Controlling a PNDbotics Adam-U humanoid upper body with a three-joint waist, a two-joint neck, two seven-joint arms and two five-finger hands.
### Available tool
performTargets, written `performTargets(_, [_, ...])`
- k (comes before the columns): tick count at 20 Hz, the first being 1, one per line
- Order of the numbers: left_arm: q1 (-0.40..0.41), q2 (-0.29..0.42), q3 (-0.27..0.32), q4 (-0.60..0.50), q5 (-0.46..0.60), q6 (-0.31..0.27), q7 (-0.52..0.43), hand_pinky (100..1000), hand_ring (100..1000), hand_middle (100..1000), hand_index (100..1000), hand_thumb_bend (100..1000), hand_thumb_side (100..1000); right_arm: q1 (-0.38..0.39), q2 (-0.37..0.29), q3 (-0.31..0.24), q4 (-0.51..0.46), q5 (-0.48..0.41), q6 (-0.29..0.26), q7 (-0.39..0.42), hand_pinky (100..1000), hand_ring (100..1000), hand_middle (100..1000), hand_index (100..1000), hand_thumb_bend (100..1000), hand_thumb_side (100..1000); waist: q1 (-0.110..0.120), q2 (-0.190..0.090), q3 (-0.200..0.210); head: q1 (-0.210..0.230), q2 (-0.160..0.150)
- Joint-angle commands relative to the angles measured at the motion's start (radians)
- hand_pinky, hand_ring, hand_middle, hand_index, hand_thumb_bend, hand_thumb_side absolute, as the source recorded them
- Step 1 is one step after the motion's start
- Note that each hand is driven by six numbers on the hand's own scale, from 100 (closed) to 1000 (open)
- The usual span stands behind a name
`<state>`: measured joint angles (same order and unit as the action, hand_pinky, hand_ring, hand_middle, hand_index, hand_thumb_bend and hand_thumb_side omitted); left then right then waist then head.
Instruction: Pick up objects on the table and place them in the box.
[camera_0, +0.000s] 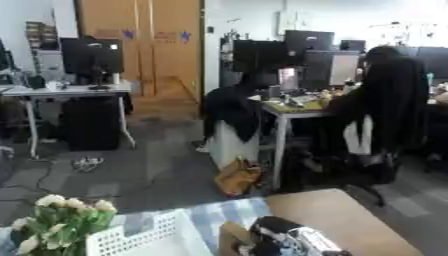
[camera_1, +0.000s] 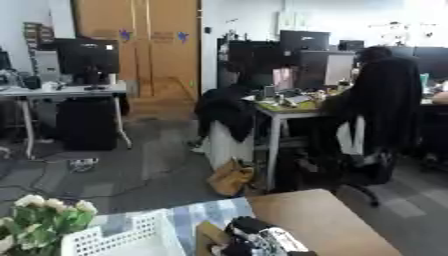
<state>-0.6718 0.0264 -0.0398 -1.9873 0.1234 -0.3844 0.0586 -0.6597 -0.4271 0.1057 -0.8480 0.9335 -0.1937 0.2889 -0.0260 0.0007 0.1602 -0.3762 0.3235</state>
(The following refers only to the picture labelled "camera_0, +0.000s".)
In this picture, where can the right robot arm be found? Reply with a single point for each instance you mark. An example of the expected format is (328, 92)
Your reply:
(291, 238)

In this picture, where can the tan cardboard box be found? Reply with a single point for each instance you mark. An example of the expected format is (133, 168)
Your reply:
(231, 235)

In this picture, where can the black jacket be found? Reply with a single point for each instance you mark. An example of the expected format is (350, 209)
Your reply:
(230, 106)

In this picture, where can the white desk with yellow mat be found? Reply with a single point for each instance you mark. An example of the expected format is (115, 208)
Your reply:
(291, 111)

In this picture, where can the large black computer monitor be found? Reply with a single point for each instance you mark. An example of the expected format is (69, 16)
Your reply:
(259, 55)

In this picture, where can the wooden door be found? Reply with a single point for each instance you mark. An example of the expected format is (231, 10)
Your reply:
(146, 46)

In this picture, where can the white perforated plastic basket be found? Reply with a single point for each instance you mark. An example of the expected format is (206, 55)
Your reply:
(169, 236)

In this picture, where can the tall black computer monitor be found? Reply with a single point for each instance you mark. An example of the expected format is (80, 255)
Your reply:
(309, 40)

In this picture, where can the black monitor with white screen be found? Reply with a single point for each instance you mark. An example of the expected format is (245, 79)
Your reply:
(335, 66)

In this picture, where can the black cabinet under desk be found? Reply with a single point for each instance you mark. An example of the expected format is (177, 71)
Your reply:
(90, 123)

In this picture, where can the white power strip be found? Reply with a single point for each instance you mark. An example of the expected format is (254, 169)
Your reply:
(87, 163)

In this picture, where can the black office chair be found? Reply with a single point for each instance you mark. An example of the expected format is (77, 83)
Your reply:
(373, 166)

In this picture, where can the white office desk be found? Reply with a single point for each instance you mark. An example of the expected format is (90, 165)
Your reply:
(70, 90)

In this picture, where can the person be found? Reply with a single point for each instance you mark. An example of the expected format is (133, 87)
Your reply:
(391, 100)

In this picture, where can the white flower bouquet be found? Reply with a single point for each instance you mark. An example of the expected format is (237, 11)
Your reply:
(61, 220)

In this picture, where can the white pedestal cabinet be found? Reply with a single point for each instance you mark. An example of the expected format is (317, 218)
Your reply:
(230, 146)

